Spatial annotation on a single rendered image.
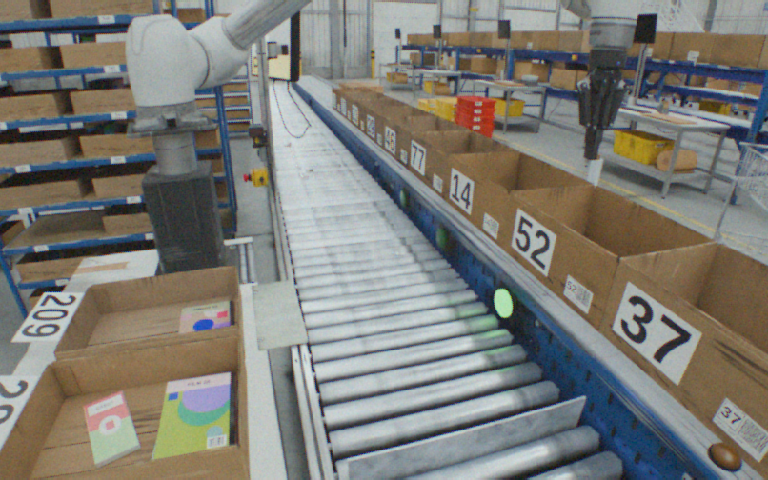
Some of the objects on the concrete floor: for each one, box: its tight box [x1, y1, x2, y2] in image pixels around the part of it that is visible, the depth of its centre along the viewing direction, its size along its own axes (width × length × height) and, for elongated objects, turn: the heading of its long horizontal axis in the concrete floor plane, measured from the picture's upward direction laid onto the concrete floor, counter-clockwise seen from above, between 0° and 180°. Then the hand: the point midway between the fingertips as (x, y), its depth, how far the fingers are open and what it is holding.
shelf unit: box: [0, 0, 198, 321], centre depth 197 cm, size 98×49×196 cm, turn 105°
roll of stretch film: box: [587, 153, 603, 188], centre depth 395 cm, size 11×11×50 cm
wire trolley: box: [713, 142, 768, 285], centre depth 207 cm, size 107×56×103 cm, turn 155°
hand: (592, 144), depth 91 cm, fingers closed
